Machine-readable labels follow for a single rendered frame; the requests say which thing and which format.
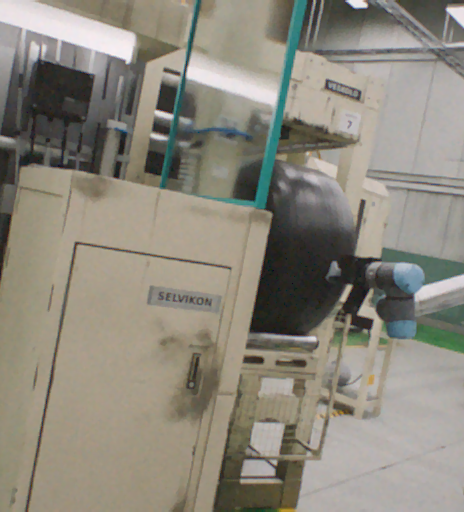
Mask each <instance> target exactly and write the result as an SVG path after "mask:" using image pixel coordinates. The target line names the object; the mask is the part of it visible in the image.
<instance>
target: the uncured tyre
mask: <svg viewBox="0 0 464 512"><path fill-rule="evenodd" d="M264 211H268V212H270V213H272V218H271V223H270V229H269V234H268V239H267V244H266V249H264V255H263V260H262V265H261V270H260V276H259V281H258V286H257V291H256V296H255V302H254V307H253V312H252V317H251V322H250V327H249V329H257V330H266V331H275V332H283V333H293V334H305V333H307V332H309V331H311V330H314V329H315V328H317V327H318V326H319V325H320V324H321V323H323V322H324V319H325V318H326V317H327V316H328V315H329V314H330V312H331V311H332V310H333V308H334V307H336V306H337V305H338V303H339V302H340V300H341V297H342V296H343V294H344V292H345V289H346V287H347V285H346V284H341V283H333V282H328V281H327V280H326V276H328V273H329V270H330V266H331V263H332V262H337V267H338V269H340V262H341V255H347V256H355V225H354V219H353V215H352V212H351V209H350V206H349V202H348V199H347V197H346V195H345V193H344V191H343V189H342V188H341V186H340V185H339V184H338V183H337V182H336V181H334V179H333V178H332V177H330V176H329V175H327V174H326V173H324V172H322V171H320V170H317V169H313V168H308V167H305V166H301V165H297V164H293V163H289V162H284V161H281V160H277V159H275V161H274V166H273V171H272V176H271V182H270V187H269V192H268V197H267V202H266V208H264Z"/></svg>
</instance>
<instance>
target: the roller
mask: <svg viewBox="0 0 464 512"><path fill-rule="evenodd" d="M247 342H249V343H258V345H269V346H278V347H289V348H299V349H308V350H316V349H317V348H318V347H319V339H318V337H317V336H310V335H302V334H293V333H283V332H275V331H266V330H257V329H249V332H248V337H247Z"/></svg>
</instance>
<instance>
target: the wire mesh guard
mask: <svg viewBox="0 0 464 512"><path fill-rule="evenodd" d="M345 318H346V319H345V324H340V320H339V324H340V325H344V329H343V331H342V332H343V334H342V337H337V335H335V338H342V339H341V343H340V349H339V351H333V350H332V354H333V352H339V354H338V358H337V363H335V364H330V365H335V368H334V374H333V378H328V375H327V379H332V384H331V388H330V391H325V390H324V394H325V392H330V394H329V399H328V404H327V405H323V406H327V408H326V411H321V410H320V411H316V407H315V411H312V412H314V415H315V412H320V413H321V412H326V413H325V419H323V420H324V424H323V425H312V423H311V425H310V426H317V428H318V426H323V428H322V433H321V438H316V435H315V438H310V439H313V444H315V439H320V444H319V445H308V442H307V445H297V441H296V445H291V444H289V445H286V446H289V447H291V446H301V448H302V446H312V448H313V446H319V449H318V450H320V453H319V456H312V455H306V452H305V455H295V452H296V451H289V449H288V451H283V450H282V451H272V448H271V451H265V448H264V451H259V449H258V451H253V449H252V451H247V448H246V451H245V452H270V455H264V453H263V454H258V453H257V454H252V453H251V454H246V453H245V454H239V453H238V454H233V452H232V454H227V450H224V451H226V454H223V459H229V460H322V454H323V449H324V444H325V438H326V434H327V429H328V424H329V419H330V414H331V409H332V404H333V399H334V395H335V389H336V386H337V384H338V379H339V375H340V370H341V364H342V359H343V355H344V350H345V344H346V339H347V335H348V330H349V325H350V319H351V315H350V314H346V317H345ZM330 365H329V368H330ZM276 418H277V421H278V418H283V420H284V418H290V419H291V418H293V416H291V414H290V416H276ZM300 419H301V421H302V419H312V421H314V419H316V417H308V414H307V417H302V416H301V417H300ZM293 432H298V435H299V432H304V433H305V432H309V436H310V432H316V433H317V430H316V431H311V428H310V431H305V430H304V431H294V429H293ZM231 437H235V439H236V437H241V440H243V437H248V441H249V437H260V436H256V433H255V436H250V433H249V436H231ZM271 438H273V440H274V438H279V439H280V438H291V442H292V438H297V440H298V438H299V437H293V433H292V437H286V435H285V437H280V436H279V437H271ZM234 445H240V446H241V445H247V447H248V445H253V447H254V445H259V447H260V445H265V447H267V445H272V446H273V443H272V444H267V443H265V444H248V443H247V444H241V443H240V444H235V441H234ZM271 452H276V455H271ZM277 452H282V454H283V452H294V455H288V454H287V455H277Z"/></svg>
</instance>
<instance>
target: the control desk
mask: <svg viewBox="0 0 464 512"><path fill-rule="evenodd" d="M271 218H272V213H270V212H268V211H264V210H261V209H256V208H250V207H243V206H235V204H230V203H226V202H221V201H215V200H211V199H206V198H201V197H197V196H191V195H186V194H182V193H177V192H173V191H167V190H162V189H158V188H153V187H147V186H143V185H138V184H133V183H129V182H123V181H119V179H114V178H109V177H105V176H99V175H94V174H90V173H85V172H81V171H75V170H62V169H44V168H27V167H21V169H20V175H19V181H18V187H17V192H16V198H15V204H14V210H13V215H12V221H11V226H10V233H9V239H8V244H7V250H6V256H5V262H4V267H3V273H2V279H1V285H0V512H211V511H212V506H213V501H214V496H215V490H216V485H217V480H219V475H220V470H221V464H222V459H223V454H224V449H225V444H226V438H227V433H228V428H229V423H230V418H231V412H232V407H233V403H234V398H235V397H234V396H232V395H233V393H236V389H237V384H238V379H239V374H240V369H241V363H243V358H244V353H245V348H246V342H247V337H248V332H249V327H250V322H251V317H252V312H253V307H254V302H255V296H256V291H257V286H258V281H259V276H260V270H261V265H262V260H263V255H264V249H266V244H267V239H268V234H269V229H270V223H271Z"/></svg>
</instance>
